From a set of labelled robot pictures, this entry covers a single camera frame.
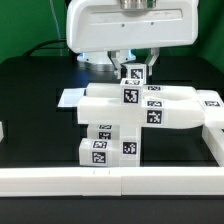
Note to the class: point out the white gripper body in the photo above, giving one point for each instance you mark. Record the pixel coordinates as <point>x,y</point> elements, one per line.
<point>104,25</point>

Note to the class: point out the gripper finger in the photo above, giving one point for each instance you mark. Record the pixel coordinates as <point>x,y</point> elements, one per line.
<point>113,56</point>
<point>152,56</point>

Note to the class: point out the white tagged cube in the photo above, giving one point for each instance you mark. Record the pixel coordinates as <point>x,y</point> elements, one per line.
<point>131,91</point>
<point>135,71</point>

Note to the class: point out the white chair back frame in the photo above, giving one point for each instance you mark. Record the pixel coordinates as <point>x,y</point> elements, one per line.
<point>174,107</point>

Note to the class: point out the white chair seat part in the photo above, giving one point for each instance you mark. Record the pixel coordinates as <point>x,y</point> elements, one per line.
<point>130,147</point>

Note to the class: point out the white base tag plate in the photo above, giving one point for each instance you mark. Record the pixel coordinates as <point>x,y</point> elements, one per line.
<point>70,97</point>

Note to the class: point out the white right obstacle bar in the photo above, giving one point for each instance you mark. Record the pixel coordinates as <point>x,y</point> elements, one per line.
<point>214,139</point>

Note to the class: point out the white front obstacle bar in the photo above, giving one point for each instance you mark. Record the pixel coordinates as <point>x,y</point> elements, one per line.
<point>15,182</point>

